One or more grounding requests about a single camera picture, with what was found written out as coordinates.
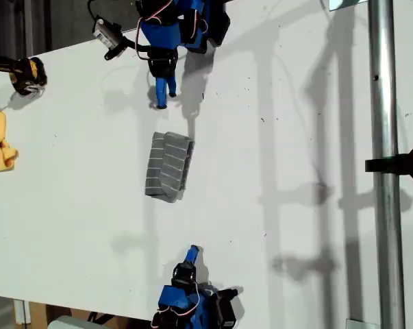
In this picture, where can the grey striped towel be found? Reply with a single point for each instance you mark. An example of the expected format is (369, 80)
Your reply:
(168, 168)

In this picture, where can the white plastic object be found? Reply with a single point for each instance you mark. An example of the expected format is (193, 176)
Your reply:
(69, 323)

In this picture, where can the black yellow clamp tool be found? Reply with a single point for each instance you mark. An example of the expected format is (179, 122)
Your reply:
(24, 73)

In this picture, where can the brown cardboard box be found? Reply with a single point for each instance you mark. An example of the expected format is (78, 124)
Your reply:
(38, 315)

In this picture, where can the black camera stalk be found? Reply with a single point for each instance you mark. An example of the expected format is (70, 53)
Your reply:
(118, 51)

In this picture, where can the black camera box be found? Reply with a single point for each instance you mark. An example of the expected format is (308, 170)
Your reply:
(106, 32)
(226, 306)

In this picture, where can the white table bracket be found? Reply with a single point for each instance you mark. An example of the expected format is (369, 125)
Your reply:
(21, 312)

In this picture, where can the steel post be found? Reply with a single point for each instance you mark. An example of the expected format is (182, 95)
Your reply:
(386, 103)

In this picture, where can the black post clamp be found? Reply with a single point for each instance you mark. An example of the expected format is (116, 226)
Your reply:
(398, 164)

